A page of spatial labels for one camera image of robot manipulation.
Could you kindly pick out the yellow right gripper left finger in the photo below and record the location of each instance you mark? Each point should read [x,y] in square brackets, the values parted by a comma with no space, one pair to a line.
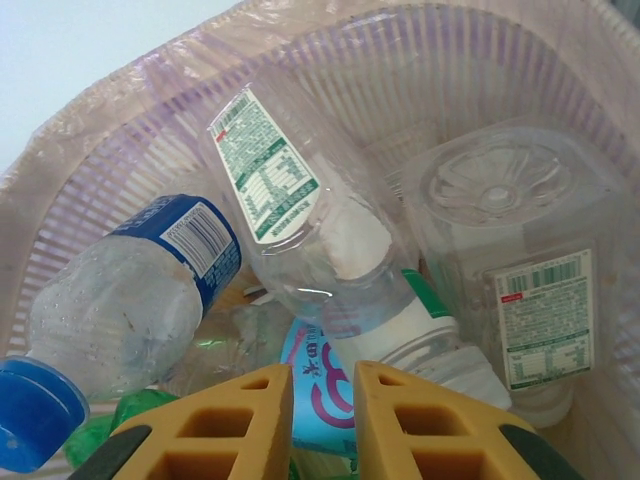
[215,425]

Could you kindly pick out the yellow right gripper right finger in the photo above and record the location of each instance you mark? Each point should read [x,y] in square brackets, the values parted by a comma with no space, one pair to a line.
[430,430]

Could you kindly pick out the green plastic bottle yellow cap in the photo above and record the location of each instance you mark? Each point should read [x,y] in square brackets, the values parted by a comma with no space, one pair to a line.
[135,405]

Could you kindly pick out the clear bottle light blue label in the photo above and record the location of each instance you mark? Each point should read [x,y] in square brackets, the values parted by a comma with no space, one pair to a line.
[322,400]

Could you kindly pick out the clear bottle dark blue label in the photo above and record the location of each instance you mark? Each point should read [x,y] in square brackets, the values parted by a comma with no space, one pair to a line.
[125,300]

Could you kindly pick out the clear bottle white green label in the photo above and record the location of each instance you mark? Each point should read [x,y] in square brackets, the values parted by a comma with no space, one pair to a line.
[280,200]

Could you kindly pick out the square clear bottle green label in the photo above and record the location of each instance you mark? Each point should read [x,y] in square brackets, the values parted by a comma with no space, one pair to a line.
[500,200]

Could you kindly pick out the beige plastic waste bin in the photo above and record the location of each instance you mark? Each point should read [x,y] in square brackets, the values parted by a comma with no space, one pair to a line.
[150,150]

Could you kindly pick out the purple translucent bin liner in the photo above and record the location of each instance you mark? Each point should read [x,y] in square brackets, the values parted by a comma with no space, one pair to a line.
[125,90]

